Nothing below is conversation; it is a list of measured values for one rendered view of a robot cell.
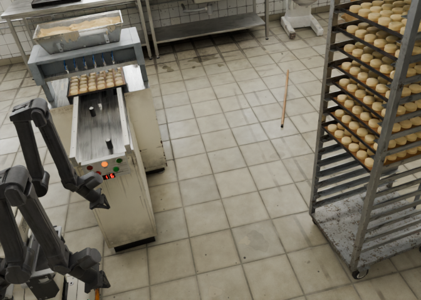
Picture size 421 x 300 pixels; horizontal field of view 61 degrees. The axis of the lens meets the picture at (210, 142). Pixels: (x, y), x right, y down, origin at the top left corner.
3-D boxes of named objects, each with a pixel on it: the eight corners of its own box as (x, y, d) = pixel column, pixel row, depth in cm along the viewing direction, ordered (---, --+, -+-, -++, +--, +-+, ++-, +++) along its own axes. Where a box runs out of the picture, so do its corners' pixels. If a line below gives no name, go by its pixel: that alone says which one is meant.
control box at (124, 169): (88, 180, 206) (81, 161, 197) (130, 170, 210) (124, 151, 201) (88, 184, 203) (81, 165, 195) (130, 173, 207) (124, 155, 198)
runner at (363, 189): (314, 208, 235) (314, 205, 233) (312, 205, 237) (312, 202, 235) (397, 181, 247) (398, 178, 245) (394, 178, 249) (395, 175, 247)
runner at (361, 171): (316, 188, 224) (316, 185, 222) (314, 186, 226) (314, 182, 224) (403, 161, 236) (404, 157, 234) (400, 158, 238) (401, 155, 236)
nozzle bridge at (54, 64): (50, 87, 273) (33, 45, 253) (145, 69, 284) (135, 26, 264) (46, 109, 247) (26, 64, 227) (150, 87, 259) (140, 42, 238)
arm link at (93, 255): (54, 249, 132) (51, 269, 125) (78, 233, 130) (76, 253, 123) (78, 263, 139) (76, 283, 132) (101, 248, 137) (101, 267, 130)
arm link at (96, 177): (65, 173, 166) (63, 186, 159) (84, 160, 164) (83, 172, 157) (84, 187, 173) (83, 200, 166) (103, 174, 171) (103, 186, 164)
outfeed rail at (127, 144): (109, 34, 355) (108, 27, 351) (113, 34, 356) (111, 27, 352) (126, 155, 198) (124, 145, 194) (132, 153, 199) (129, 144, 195)
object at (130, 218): (107, 188, 302) (72, 96, 248) (147, 178, 307) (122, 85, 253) (111, 257, 247) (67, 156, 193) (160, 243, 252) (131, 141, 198)
